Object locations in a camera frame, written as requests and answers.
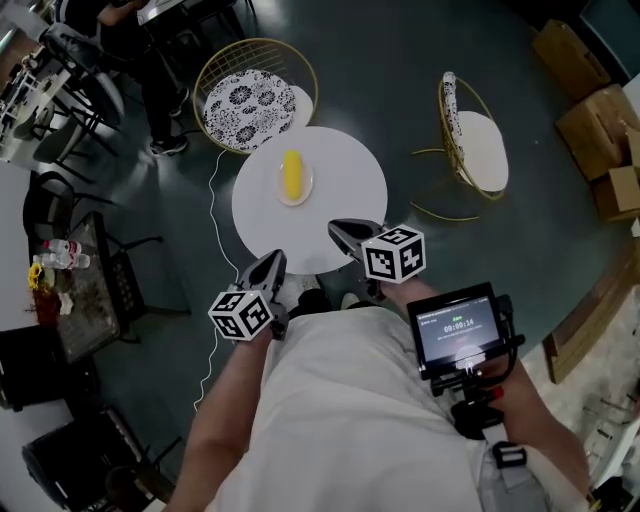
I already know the grey upholstered chair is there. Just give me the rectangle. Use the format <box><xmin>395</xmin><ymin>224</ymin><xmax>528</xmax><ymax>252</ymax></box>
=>
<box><xmin>14</xmin><ymin>24</ymin><xmax>127</xmax><ymax>171</ymax></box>

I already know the small open cardboard box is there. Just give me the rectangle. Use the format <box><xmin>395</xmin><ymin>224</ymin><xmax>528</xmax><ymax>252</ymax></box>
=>
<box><xmin>592</xmin><ymin>165</ymin><xmax>640</xmax><ymax>223</ymax></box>

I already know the white round plate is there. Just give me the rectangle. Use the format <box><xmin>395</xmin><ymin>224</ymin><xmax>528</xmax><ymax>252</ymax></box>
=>
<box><xmin>276</xmin><ymin>157</ymin><xmax>315</xmax><ymax>207</ymax></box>

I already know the gold wire tall-back chair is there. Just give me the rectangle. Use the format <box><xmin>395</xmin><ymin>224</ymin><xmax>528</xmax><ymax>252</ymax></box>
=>
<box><xmin>409</xmin><ymin>71</ymin><xmax>510</xmax><ymax>222</ymax></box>

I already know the long cardboard box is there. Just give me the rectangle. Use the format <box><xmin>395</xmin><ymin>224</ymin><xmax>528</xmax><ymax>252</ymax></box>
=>
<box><xmin>530</xmin><ymin>19</ymin><xmax>613</xmax><ymax>104</ymax></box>

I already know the yellow corn cob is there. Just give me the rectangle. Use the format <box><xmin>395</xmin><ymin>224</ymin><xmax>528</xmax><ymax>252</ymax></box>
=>
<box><xmin>283</xmin><ymin>149</ymin><xmax>307</xmax><ymax>200</ymax></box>

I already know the large cardboard box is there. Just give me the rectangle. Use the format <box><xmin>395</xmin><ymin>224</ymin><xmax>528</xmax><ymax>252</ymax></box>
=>
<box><xmin>554</xmin><ymin>83</ymin><xmax>640</xmax><ymax>183</ymax></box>

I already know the white round seat pad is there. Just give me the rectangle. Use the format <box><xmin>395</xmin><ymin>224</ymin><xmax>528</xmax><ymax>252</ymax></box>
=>
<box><xmin>289</xmin><ymin>85</ymin><xmax>315</xmax><ymax>127</ymax></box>

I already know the black ribbed equipment case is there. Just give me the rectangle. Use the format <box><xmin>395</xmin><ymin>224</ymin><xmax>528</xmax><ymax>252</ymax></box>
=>
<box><xmin>20</xmin><ymin>404</ymin><xmax>151</xmax><ymax>512</ymax></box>

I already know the dark round stool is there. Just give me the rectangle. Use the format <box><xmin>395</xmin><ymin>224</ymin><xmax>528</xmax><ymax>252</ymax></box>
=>
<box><xmin>104</xmin><ymin>464</ymin><xmax>177</xmax><ymax>512</ymax></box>

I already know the grey strap with black buckle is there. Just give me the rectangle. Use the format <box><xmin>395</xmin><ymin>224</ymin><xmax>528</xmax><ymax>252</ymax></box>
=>
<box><xmin>477</xmin><ymin>439</ymin><xmax>551</xmax><ymax>512</ymax></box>

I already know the white oval seat cushion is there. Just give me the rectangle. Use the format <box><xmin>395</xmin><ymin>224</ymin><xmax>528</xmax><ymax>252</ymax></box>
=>
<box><xmin>454</xmin><ymin>110</ymin><xmax>510</xmax><ymax>194</ymax></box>

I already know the floral back cushion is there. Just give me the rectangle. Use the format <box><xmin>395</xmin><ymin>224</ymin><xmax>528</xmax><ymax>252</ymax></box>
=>
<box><xmin>442</xmin><ymin>71</ymin><xmax>459</xmax><ymax>139</ymax></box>

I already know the round white table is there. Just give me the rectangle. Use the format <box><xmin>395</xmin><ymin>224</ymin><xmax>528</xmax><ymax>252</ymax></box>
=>
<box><xmin>231</xmin><ymin>126</ymin><xmax>389</xmax><ymax>276</ymax></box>

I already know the gold wire round chair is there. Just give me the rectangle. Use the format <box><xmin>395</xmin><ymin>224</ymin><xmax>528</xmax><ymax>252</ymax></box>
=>
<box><xmin>193</xmin><ymin>38</ymin><xmax>319</xmax><ymax>155</ymax></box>

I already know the person's right forearm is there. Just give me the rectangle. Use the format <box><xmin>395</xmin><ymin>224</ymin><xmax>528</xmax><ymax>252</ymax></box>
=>
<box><xmin>382</xmin><ymin>277</ymin><xmax>591</xmax><ymax>512</ymax></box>

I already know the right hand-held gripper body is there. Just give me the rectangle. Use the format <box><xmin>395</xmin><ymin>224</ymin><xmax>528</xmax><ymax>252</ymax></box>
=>
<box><xmin>349</xmin><ymin>224</ymin><xmax>427</xmax><ymax>301</ymax></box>

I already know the clear plastic water bottle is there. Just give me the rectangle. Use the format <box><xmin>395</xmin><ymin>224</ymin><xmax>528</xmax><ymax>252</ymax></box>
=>
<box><xmin>42</xmin><ymin>238</ymin><xmax>84</xmax><ymax>257</ymax></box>
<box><xmin>39</xmin><ymin>252</ymin><xmax>92</xmax><ymax>270</ymax></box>

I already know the black glass side table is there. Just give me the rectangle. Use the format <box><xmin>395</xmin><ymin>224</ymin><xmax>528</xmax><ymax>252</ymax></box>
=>
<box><xmin>52</xmin><ymin>210</ymin><xmax>192</xmax><ymax>365</ymax></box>

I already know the white power cable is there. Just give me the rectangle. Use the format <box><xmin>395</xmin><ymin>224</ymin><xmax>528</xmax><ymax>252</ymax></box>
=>
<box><xmin>193</xmin><ymin>147</ymin><xmax>237</xmax><ymax>412</ymax></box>

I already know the sunflower bouquet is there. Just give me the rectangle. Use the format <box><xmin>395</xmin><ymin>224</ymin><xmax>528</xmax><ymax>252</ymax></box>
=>
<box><xmin>27</xmin><ymin>262</ymin><xmax>62</xmax><ymax>327</ymax></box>

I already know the stack of wooden planks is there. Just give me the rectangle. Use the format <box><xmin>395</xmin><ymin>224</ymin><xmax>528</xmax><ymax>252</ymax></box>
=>
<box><xmin>542</xmin><ymin>249</ymin><xmax>640</xmax><ymax>385</ymax></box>

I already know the person's white shirt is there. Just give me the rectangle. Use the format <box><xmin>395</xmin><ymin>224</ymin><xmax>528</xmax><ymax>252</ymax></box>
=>
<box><xmin>209</xmin><ymin>305</ymin><xmax>496</xmax><ymax>512</ymax></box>

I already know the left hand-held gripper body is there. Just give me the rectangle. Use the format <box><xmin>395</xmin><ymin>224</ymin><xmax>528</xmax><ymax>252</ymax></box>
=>
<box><xmin>208</xmin><ymin>283</ymin><xmax>291</xmax><ymax>342</ymax></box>

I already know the black monitor screen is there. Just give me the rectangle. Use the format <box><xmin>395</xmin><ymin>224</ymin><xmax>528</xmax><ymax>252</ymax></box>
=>
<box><xmin>406</xmin><ymin>282</ymin><xmax>506</xmax><ymax>382</ymax></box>

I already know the black metal round-back chair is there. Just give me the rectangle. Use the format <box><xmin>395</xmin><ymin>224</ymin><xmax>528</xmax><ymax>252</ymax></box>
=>
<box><xmin>22</xmin><ymin>171</ymin><xmax>114</xmax><ymax>242</ymax></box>

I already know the black white floral seat cushion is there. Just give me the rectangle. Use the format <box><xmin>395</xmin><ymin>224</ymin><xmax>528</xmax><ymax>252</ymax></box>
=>
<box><xmin>202</xmin><ymin>70</ymin><xmax>297</xmax><ymax>151</ymax></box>

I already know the person's left forearm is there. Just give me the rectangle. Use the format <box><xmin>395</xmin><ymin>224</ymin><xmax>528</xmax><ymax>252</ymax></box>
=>
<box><xmin>164</xmin><ymin>334</ymin><xmax>274</xmax><ymax>512</ymax></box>

